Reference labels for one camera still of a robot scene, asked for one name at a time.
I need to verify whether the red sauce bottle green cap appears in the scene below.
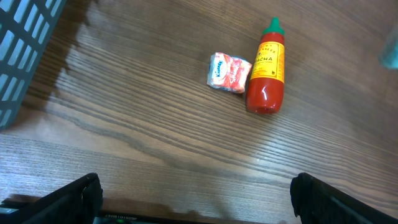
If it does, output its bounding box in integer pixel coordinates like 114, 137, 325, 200
246, 17, 285, 114

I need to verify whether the red white snack packet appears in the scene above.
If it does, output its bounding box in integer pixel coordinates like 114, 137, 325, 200
207, 52, 252, 93

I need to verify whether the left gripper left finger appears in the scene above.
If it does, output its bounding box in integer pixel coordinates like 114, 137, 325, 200
1, 173, 103, 224

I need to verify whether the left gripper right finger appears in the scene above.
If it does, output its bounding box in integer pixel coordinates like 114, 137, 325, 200
290, 172, 397, 224

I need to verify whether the grey plastic shopping basket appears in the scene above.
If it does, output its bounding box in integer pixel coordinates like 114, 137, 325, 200
1, 0, 67, 130

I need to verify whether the mint green white pouch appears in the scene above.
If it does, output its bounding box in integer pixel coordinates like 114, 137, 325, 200
379, 27, 397, 70

